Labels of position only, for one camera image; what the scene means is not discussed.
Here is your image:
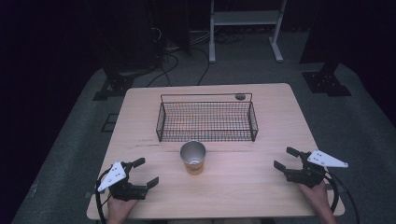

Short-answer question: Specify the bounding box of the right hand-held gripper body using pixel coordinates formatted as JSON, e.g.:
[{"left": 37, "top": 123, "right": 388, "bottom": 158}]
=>
[{"left": 284, "top": 149, "right": 349, "bottom": 189}]

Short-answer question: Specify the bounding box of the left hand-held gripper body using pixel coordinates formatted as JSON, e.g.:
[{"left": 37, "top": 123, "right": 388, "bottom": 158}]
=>
[{"left": 96, "top": 161, "right": 149, "bottom": 202}]

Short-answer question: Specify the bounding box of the orange cup with silver inside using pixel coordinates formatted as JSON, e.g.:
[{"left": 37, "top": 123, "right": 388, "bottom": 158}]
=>
[{"left": 179, "top": 140, "right": 207, "bottom": 176}]

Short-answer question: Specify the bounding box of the black wire basket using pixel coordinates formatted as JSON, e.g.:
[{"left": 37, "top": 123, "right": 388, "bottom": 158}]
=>
[{"left": 155, "top": 92, "right": 260, "bottom": 144}]

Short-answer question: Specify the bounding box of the person's left hand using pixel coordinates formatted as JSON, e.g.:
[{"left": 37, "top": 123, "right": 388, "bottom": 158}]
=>
[{"left": 106, "top": 196, "right": 140, "bottom": 224}]

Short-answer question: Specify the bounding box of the person's right hand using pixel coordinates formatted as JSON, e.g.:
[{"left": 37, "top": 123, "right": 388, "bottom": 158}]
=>
[{"left": 296, "top": 182, "right": 334, "bottom": 219}]

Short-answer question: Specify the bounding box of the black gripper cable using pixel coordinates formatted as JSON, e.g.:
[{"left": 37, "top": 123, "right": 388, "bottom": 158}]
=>
[
  {"left": 323, "top": 170, "right": 361, "bottom": 224},
  {"left": 94, "top": 169, "right": 112, "bottom": 224}
]

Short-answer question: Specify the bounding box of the black stand base plate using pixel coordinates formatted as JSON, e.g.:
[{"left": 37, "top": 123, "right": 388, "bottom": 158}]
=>
[
  {"left": 301, "top": 61, "right": 353, "bottom": 98},
  {"left": 92, "top": 72, "right": 135, "bottom": 102}
]

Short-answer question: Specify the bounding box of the black floor cable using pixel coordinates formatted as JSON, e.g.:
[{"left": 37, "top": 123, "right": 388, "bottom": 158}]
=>
[
  {"left": 190, "top": 46, "right": 211, "bottom": 87},
  {"left": 146, "top": 51, "right": 180, "bottom": 89}
]

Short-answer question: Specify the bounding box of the white metal desk frame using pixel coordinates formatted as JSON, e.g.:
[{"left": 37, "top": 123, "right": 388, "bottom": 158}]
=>
[{"left": 208, "top": 0, "right": 288, "bottom": 64}]

